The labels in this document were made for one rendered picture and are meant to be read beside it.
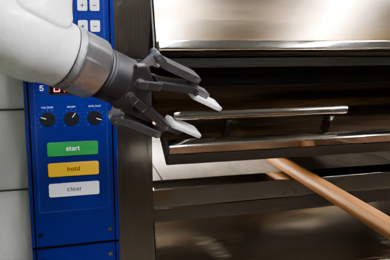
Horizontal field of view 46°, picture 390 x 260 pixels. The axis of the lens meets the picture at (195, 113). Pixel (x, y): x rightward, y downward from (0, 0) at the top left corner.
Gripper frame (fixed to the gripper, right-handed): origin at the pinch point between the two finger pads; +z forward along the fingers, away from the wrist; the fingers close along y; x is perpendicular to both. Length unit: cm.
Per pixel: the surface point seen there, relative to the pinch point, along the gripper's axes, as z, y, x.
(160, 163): 19.4, 22.1, -20.2
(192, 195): 14.2, 16.8, -1.4
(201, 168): 23.5, 15.9, -12.6
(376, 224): 17.9, -5.1, 28.1
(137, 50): -6.2, -1.2, -16.7
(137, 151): 1.3, 14.7, -8.3
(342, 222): 48.3, 6.3, 9.8
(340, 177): 41.3, -2.2, 5.9
